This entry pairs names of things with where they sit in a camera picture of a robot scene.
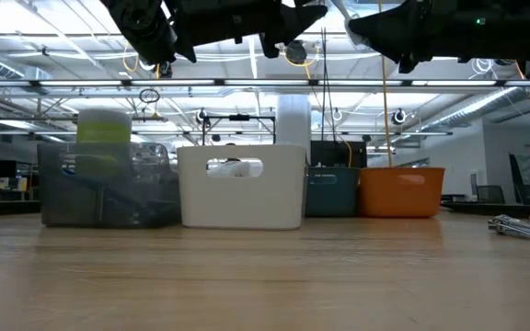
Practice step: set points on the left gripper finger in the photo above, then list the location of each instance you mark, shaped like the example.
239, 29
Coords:
304, 16

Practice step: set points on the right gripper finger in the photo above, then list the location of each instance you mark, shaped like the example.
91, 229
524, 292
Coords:
389, 30

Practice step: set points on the bag of cotton balls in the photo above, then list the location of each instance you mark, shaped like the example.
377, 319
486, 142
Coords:
230, 168

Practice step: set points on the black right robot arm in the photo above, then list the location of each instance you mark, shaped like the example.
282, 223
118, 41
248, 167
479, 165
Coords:
513, 32

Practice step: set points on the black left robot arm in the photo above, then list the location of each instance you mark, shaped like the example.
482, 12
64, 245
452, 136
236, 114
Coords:
141, 27

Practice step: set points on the long horizontal light bar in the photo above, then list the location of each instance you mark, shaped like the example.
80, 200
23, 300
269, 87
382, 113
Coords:
246, 83

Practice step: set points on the small black ceiling reel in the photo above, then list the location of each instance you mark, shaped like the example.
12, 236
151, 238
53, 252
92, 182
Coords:
398, 117
202, 117

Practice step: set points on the white pillar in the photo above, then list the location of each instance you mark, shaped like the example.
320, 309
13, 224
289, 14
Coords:
292, 119

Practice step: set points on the large black monitor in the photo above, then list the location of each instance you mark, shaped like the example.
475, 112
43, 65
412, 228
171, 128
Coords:
338, 154

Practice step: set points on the orange plastic bin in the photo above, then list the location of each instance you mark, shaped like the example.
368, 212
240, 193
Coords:
400, 193

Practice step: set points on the green wipes canister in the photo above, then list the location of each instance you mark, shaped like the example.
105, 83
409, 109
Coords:
104, 126

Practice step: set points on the teal plastic bin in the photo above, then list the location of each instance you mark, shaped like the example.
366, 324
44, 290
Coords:
331, 193

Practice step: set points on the black office chair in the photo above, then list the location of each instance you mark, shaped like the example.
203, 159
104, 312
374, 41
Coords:
525, 184
490, 195

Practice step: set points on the white plastic bin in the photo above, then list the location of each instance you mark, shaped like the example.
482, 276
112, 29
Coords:
242, 202

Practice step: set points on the grey translucent plastic bin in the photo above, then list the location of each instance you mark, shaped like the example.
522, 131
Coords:
131, 202

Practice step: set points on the black metal gantry frame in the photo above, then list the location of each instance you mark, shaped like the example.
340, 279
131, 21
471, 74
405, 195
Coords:
239, 118

